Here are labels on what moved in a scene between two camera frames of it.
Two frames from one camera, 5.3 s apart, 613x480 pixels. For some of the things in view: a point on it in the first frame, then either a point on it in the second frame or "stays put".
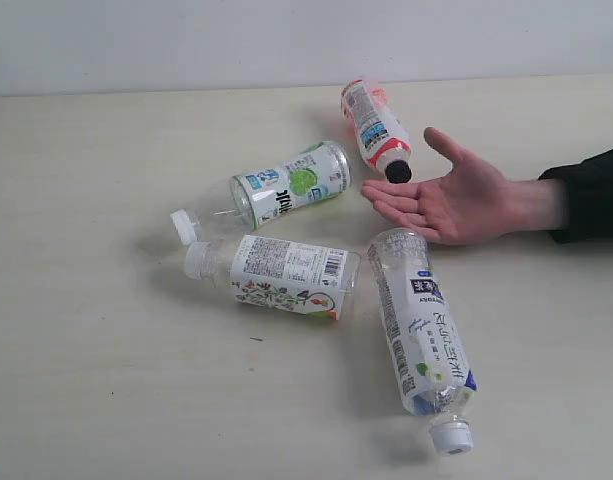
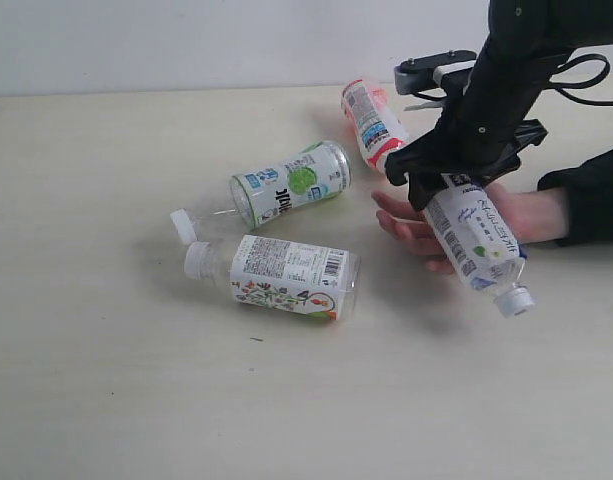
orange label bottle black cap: [382, 131] stays put
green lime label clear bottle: [319, 172] stays put
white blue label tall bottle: [424, 337] -> [480, 245]
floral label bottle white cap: [297, 277] stays put
